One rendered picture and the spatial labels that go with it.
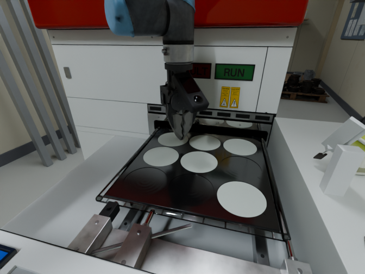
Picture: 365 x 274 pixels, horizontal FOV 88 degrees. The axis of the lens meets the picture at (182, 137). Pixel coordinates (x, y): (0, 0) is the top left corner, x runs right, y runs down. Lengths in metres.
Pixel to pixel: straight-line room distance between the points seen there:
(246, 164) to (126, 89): 0.50
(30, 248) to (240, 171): 0.42
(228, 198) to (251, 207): 0.05
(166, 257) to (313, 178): 0.30
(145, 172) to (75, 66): 0.53
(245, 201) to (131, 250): 0.23
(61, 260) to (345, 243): 0.35
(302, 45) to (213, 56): 7.36
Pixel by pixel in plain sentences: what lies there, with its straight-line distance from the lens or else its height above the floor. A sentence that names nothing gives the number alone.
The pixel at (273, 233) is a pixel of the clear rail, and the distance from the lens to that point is 0.39.
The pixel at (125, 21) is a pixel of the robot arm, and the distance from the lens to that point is 0.41.
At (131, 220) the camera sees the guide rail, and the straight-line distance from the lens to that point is 0.46.
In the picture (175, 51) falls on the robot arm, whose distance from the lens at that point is 0.48.
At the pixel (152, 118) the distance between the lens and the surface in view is 0.74.
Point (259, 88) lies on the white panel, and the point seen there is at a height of 1.05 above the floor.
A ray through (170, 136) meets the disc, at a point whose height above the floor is 0.90.
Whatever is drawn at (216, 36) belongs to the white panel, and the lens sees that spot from 0.64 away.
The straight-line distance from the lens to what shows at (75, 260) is 0.30.
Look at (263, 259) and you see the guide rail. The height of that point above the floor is 0.85.
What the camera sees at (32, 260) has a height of 0.96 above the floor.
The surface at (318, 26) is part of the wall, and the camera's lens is 7.99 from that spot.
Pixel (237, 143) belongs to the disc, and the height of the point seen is 0.90.
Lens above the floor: 1.20
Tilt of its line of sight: 28 degrees down
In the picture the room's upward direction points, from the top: straight up
